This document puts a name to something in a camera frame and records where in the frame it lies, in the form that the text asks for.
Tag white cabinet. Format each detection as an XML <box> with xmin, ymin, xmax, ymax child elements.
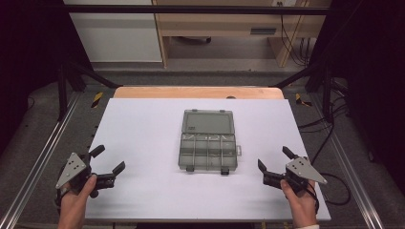
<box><xmin>63</xmin><ymin>0</ymin><xmax>163</xmax><ymax>63</ymax></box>

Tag black floor cable bundle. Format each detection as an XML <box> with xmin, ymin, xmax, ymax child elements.
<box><xmin>298</xmin><ymin>79</ymin><xmax>350</xmax><ymax>134</ymax></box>

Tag black horizontal frame bar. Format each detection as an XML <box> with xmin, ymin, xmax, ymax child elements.
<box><xmin>60</xmin><ymin>4</ymin><xmax>330</xmax><ymax>16</ymax></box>

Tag black hanging cables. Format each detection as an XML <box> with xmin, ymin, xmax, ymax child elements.
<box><xmin>276</xmin><ymin>1</ymin><xmax>311</xmax><ymax>68</ymax></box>

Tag person's right hand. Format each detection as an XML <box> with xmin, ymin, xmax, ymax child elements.
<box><xmin>280</xmin><ymin>178</ymin><xmax>319</xmax><ymax>228</ymax></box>

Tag light wooden desk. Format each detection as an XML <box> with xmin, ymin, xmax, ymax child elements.
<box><xmin>152</xmin><ymin>0</ymin><xmax>332</xmax><ymax>69</ymax></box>

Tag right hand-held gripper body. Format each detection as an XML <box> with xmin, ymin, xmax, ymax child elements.
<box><xmin>263</xmin><ymin>156</ymin><xmax>329</xmax><ymax>195</ymax></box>

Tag aluminium floor rail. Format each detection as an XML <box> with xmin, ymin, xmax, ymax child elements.
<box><xmin>0</xmin><ymin>92</ymin><xmax>82</xmax><ymax>229</ymax></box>
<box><xmin>309</xmin><ymin>94</ymin><xmax>385</xmax><ymax>229</ymax></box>

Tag grey transparent compartment box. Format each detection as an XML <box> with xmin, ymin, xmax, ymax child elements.
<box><xmin>177</xmin><ymin>109</ymin><xmax>243</xmax><ymax>176</ymax></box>

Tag black metal stand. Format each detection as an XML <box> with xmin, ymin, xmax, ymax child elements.
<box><xmin>270</xmin><ymin>61</ymin><xmax>335</xmax><ymax>123</ymax></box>
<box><xmin>56</xmin><ymin>61</ymin><xmax>123</xmax><ymax>122</ymax></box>

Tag black looped floor cable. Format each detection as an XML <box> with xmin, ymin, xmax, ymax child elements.
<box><xmin>309</xmin><ymin>122</ymin><xmax>352</xmax><ymax>207</ymax></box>

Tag person's left hand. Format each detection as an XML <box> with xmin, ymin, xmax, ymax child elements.
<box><xmin>57</xmin><ymin>174</ymin><xmax>98</xmax><ymax>229</ymax></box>

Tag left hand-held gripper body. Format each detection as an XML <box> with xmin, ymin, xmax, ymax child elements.
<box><xmin>54</xmin><ymin>152</ymin><xmax>117</xmax><ymax>198</ymax></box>

